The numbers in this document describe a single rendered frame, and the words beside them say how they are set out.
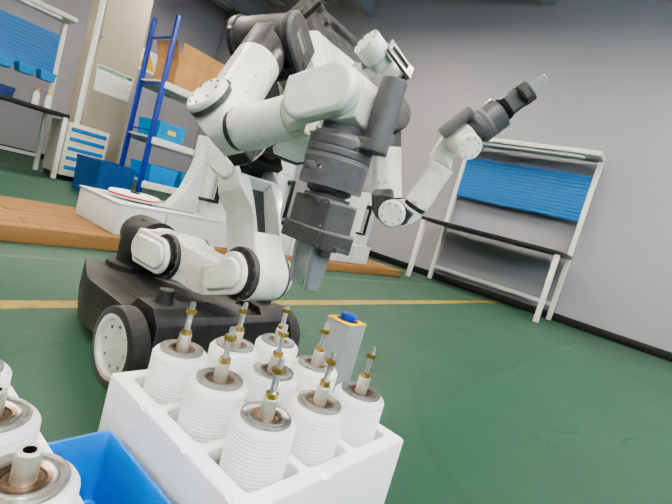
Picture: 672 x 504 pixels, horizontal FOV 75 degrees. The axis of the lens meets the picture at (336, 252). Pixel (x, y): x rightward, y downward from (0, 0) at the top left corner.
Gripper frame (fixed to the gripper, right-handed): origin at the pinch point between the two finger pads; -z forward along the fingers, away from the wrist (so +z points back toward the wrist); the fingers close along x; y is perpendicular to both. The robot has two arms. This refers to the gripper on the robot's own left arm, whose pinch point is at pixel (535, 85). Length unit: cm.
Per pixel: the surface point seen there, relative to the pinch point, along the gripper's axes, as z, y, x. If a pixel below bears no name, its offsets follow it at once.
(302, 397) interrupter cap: 77, -15, 58
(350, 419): 75, -25, 52
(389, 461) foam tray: 75, -37, 50
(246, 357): 86, -6, 46
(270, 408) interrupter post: 77, -11, 67
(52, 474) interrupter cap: 86, 2, 89
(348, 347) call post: 75, -22, 26
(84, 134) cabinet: 297, 262, -383
